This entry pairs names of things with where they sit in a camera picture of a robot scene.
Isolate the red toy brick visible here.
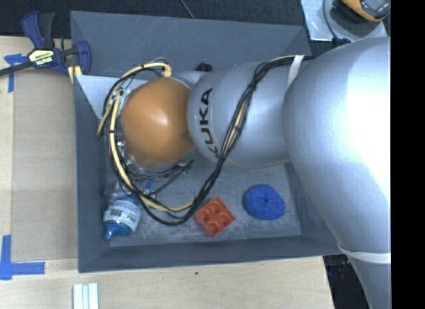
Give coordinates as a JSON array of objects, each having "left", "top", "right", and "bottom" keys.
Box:
[{"left": 193, "top": 196, "right": 237, "bottom": 239}]

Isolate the brown cardboard board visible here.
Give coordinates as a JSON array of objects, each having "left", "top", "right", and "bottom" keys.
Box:
[{"left": 11, "top": 70, "right": 80, "bottom": 262}]

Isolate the grey metal bin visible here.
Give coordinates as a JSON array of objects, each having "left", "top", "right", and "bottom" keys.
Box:
[{"left": 69, "top": 10, "right": 343, "bottom": 274}]

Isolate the blue round sponge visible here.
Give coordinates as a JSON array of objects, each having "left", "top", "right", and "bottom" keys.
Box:
[{"left": 242, "top": 183, "right": 287, "bottom": 221}]

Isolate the clear plastic bottle blue cap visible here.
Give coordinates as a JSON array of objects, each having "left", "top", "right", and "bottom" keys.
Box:
[{"left": 102, "top": 181, "right": 144, "bottom": 243}]

